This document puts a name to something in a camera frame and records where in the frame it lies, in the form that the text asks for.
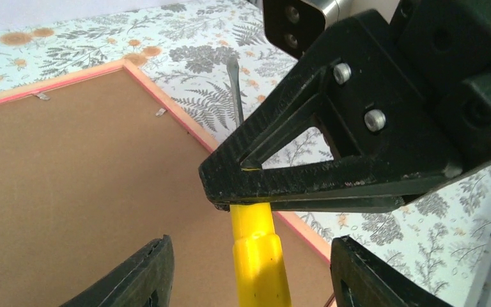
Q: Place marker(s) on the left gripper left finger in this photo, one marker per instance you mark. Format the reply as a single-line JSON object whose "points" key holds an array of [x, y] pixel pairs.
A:
{"points": [[144, 279]]}

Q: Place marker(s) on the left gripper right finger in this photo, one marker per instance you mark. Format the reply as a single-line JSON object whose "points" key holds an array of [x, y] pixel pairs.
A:
{"points": [[360, 278]]}

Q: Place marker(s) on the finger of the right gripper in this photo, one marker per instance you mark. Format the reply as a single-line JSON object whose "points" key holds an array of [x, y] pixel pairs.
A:
{"points": [[353, 86], [347, 205]]}

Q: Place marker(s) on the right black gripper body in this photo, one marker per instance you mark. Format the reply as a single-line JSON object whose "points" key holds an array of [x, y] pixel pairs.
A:
{"points": [[449, 44]]}

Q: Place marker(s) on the yellow screwdriver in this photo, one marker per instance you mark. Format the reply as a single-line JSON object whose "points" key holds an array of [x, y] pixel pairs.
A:
{"points": [[258, 258]]}

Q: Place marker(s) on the pink picture frame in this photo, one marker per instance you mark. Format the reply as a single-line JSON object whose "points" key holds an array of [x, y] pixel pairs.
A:
{"points": [[91, 176]]}

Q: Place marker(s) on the floral table mat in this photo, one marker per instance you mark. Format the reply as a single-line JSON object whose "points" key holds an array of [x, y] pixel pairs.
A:
{"points": [[183, 46]]}

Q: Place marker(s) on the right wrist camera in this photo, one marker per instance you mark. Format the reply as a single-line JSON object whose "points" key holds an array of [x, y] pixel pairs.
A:
{"points": [[293, 25]]}

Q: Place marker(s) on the metal frame clip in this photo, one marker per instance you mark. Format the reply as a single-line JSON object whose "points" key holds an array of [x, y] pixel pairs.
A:
{"points": [[42, 96], [160, 112]]}

